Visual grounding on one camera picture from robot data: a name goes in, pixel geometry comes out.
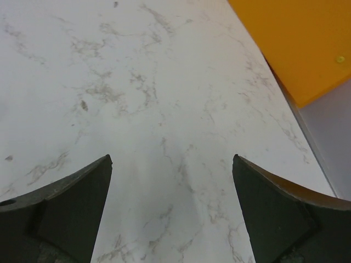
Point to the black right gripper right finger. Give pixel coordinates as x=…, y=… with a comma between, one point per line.
x=287, y=222

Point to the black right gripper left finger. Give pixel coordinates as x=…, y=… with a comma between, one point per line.
x=58, y=222

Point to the orange folder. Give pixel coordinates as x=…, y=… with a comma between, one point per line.
x=306, y=43

